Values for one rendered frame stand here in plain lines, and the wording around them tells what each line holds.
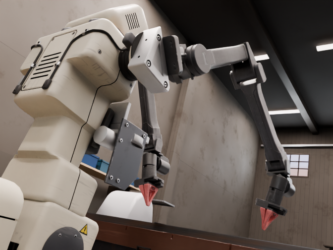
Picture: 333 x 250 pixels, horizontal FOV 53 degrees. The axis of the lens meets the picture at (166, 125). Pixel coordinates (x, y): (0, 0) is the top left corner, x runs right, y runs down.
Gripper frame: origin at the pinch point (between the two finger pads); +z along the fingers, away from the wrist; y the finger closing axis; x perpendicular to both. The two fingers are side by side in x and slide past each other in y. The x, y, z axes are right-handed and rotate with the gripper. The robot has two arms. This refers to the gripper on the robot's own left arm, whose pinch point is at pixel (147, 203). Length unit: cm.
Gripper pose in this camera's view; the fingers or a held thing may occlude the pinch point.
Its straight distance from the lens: 128.3
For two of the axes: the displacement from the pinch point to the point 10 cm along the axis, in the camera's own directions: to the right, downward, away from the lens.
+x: -5.5, -4.2, -7.2
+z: -0.1, 8.7, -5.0
